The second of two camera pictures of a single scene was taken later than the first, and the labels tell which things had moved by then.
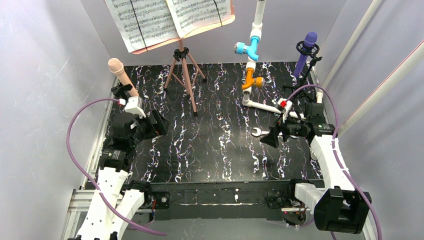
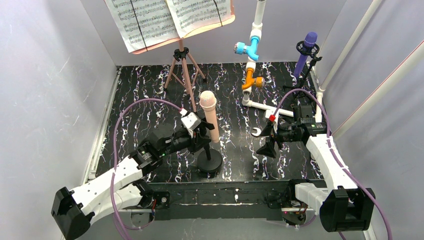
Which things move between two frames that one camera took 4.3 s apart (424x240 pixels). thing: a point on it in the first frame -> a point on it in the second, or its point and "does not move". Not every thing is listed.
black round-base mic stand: x=121 y=91 -> x=209 y=160
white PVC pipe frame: x=256 y=32 does not move
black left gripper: x=152 y=122 -> x=200 y=134
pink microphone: x=117 y=67 -> x=208 y=101
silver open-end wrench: x=259 y=132 does not move
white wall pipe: x=372 y=8 does not move
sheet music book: x=138 y=25 does not move
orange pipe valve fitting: x=258 y=81 does not move
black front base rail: x=223 y=200 does not move
